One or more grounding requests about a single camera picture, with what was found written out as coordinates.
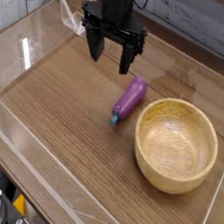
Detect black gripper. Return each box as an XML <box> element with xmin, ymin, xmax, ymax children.
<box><xmin>81</xmin><ymin>0</ymin><xmax>148</xmax><ymax>74</ymax></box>

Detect purple toy eggplant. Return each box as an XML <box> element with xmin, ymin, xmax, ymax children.
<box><xmin>110</xmin><ymin>76</ymin><xmax>148</xmax><ymax>125</ymax></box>

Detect brown wooden bowl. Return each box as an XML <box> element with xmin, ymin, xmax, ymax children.
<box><xmin>134</xmin><ymin>98</ymin><xmax>218</xmax><ymax>195</ymax></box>

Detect clear acrylic corner bracket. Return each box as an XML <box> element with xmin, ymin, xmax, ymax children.
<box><xmin>60</xmin><ymin>0</ymin><xmax>86</xmax><ymax>37</ymax></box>

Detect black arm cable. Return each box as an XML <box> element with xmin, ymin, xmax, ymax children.
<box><xmin>128</xmin><ymin>0</ymin><xmax>150</xmax><ymax>11</ymax></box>

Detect clear acrylic barrier wall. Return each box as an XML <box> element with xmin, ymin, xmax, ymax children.
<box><xmin>0</xmin><ymin>99</ymin><xmax>122</xmax><ymax>224</ymax></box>

